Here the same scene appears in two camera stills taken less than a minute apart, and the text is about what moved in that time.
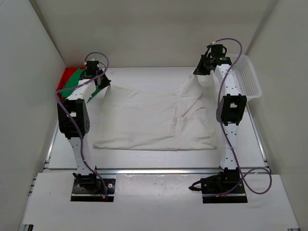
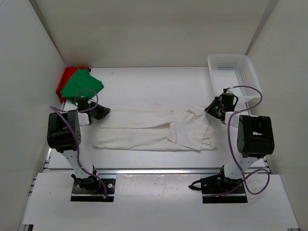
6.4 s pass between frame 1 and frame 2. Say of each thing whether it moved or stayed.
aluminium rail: stayed
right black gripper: moved
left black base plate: stayed
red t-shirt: stayed
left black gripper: moved
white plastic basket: stayed
